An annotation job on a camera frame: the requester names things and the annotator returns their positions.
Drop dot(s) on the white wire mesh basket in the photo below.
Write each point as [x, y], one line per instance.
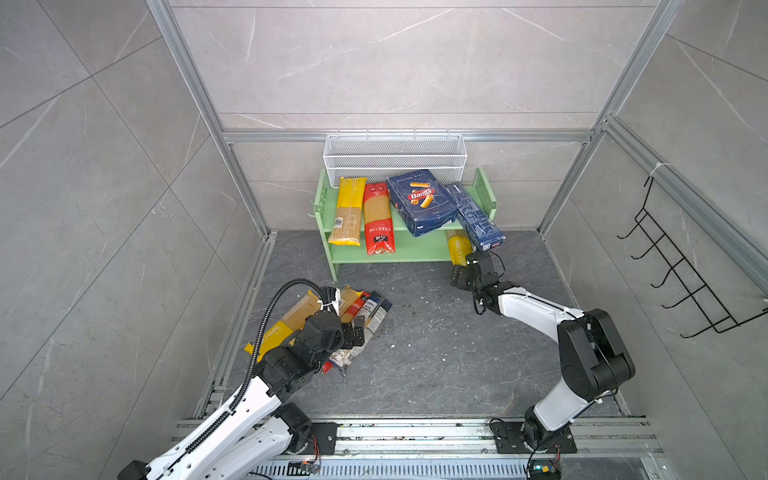
[377, 157]

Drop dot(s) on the red spaghetti bag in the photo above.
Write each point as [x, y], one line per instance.
[354, 312]
[379, 230]

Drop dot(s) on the green metal shelf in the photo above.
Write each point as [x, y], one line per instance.
[431, 247]

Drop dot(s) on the yellow top brown spaghetti bag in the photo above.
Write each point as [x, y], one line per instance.
[347, 222]

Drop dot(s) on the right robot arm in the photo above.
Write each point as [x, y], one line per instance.
[594, 360]

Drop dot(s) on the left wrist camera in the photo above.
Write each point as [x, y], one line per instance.
[330, 297]

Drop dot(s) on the yellow Pastatime spaghetti bag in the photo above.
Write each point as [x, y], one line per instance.
[459, 246]

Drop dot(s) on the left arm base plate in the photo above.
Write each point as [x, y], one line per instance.
[322, 437]

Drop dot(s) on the black wire hook rack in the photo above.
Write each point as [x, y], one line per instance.
[678, 266]

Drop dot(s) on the yellow pasta bag far left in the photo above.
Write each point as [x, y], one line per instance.
[293, 321]

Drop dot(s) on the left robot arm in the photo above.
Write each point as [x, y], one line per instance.
[257, 422]

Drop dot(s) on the clear black label pasta bag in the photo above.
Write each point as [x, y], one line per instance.
[375, 308]

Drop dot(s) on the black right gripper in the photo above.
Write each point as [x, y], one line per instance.
[459, 276]

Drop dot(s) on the yellow pasta bag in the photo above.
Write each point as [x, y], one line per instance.
[293, 321]
[348, 300]

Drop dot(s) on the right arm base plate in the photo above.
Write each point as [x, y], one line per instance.
[515, 437]

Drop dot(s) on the blue Barilla rigatoni box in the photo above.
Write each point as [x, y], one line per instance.
[422, 201]

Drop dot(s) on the long blue spaghetti box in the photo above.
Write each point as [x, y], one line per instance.
[482, 232]

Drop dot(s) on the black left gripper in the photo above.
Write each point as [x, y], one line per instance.
[359, 330]

